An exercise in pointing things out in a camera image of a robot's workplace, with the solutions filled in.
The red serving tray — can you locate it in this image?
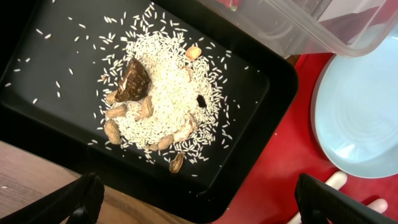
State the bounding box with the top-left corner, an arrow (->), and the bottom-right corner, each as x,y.
214,52 -> 398,224

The white plastic fork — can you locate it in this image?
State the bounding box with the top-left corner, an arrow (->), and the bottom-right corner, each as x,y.
367,198 -> 388,213

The black waste tray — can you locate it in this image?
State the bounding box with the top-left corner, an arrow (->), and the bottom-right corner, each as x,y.
1,1 -> 298,223

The dark brown shell piece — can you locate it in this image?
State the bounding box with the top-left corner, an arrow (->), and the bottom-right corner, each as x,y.
115,58 -> 151,102

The clear plastic waste bin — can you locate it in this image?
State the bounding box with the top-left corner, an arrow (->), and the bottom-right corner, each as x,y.
200,0 -> 397,57

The rice food waste pile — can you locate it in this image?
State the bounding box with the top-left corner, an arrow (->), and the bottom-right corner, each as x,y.
4,2 -> 259,178

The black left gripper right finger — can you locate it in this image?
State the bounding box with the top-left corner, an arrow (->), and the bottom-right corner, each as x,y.
295,173 -> 397,224

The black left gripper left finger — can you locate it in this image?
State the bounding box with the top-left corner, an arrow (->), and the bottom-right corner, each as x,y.
1,173 -> 104,224

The open peanut shell half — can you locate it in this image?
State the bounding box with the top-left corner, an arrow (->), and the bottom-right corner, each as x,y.
169,152 -> 185,174

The pistachio shell half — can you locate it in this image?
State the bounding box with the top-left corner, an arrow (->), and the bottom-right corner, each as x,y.
185,46 -> 201,61

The red wrapper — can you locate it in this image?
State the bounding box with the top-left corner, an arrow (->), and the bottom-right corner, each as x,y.
216,0 -> 242,11

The white plastic spoon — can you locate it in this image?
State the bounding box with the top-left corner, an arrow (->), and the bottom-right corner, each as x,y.
287,171 -> 348,224

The light blue plate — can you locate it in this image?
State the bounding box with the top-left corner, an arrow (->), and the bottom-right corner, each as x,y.
310,28 -> 397,179

